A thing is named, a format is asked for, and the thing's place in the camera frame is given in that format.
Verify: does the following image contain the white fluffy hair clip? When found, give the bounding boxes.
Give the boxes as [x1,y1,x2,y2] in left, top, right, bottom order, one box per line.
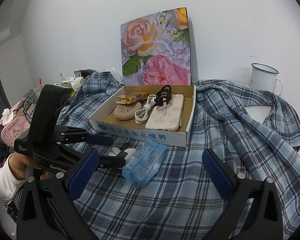
[108,142,136,161]

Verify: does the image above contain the blue tissue pack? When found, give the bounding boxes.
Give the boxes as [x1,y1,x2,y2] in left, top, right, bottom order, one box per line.
[122,140,167,188]

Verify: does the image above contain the white sleeve forearm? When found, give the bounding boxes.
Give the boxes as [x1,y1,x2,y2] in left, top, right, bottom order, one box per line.
[0,155,25,205]

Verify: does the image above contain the left hand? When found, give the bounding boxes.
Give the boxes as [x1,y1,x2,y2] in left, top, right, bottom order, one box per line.
[8,152,41,180]

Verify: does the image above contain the beige round perforated pad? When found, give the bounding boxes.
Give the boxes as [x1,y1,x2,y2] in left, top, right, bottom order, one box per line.
[114,102,142,121]

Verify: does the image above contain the pink cartoon pouch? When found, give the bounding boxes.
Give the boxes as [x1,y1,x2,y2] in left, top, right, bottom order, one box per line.
[0,98,36,147]

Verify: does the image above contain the gold blue foil packet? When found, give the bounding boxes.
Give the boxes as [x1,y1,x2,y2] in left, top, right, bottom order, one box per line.
[115,92,148,105]

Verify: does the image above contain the blue plaid shirt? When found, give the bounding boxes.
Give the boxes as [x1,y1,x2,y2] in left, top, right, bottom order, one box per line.
[47,71,300,240]

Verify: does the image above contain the shallow cardboard tray box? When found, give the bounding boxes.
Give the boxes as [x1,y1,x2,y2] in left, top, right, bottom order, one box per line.
[89,85,196,147]

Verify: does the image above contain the cream floral phone case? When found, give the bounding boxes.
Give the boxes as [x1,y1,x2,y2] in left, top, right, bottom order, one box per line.
[145,94,184,132]

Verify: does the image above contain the pink hair clip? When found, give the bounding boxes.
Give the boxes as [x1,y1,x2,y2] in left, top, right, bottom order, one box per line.
[162,100,171,116]

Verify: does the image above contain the rose flower painting board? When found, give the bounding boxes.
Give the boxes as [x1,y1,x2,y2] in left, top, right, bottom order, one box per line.
[121,7,191,86]

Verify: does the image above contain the white enamel mug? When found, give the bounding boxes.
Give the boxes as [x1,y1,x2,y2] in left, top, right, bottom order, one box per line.
[249,63,283,96]

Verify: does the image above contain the white coiled usb cable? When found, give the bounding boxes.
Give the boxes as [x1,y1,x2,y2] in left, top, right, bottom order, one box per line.
[134,94,157,125]

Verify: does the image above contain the black hair ties bundle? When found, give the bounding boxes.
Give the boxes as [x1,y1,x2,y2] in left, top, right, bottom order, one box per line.
[154,84,175,107]

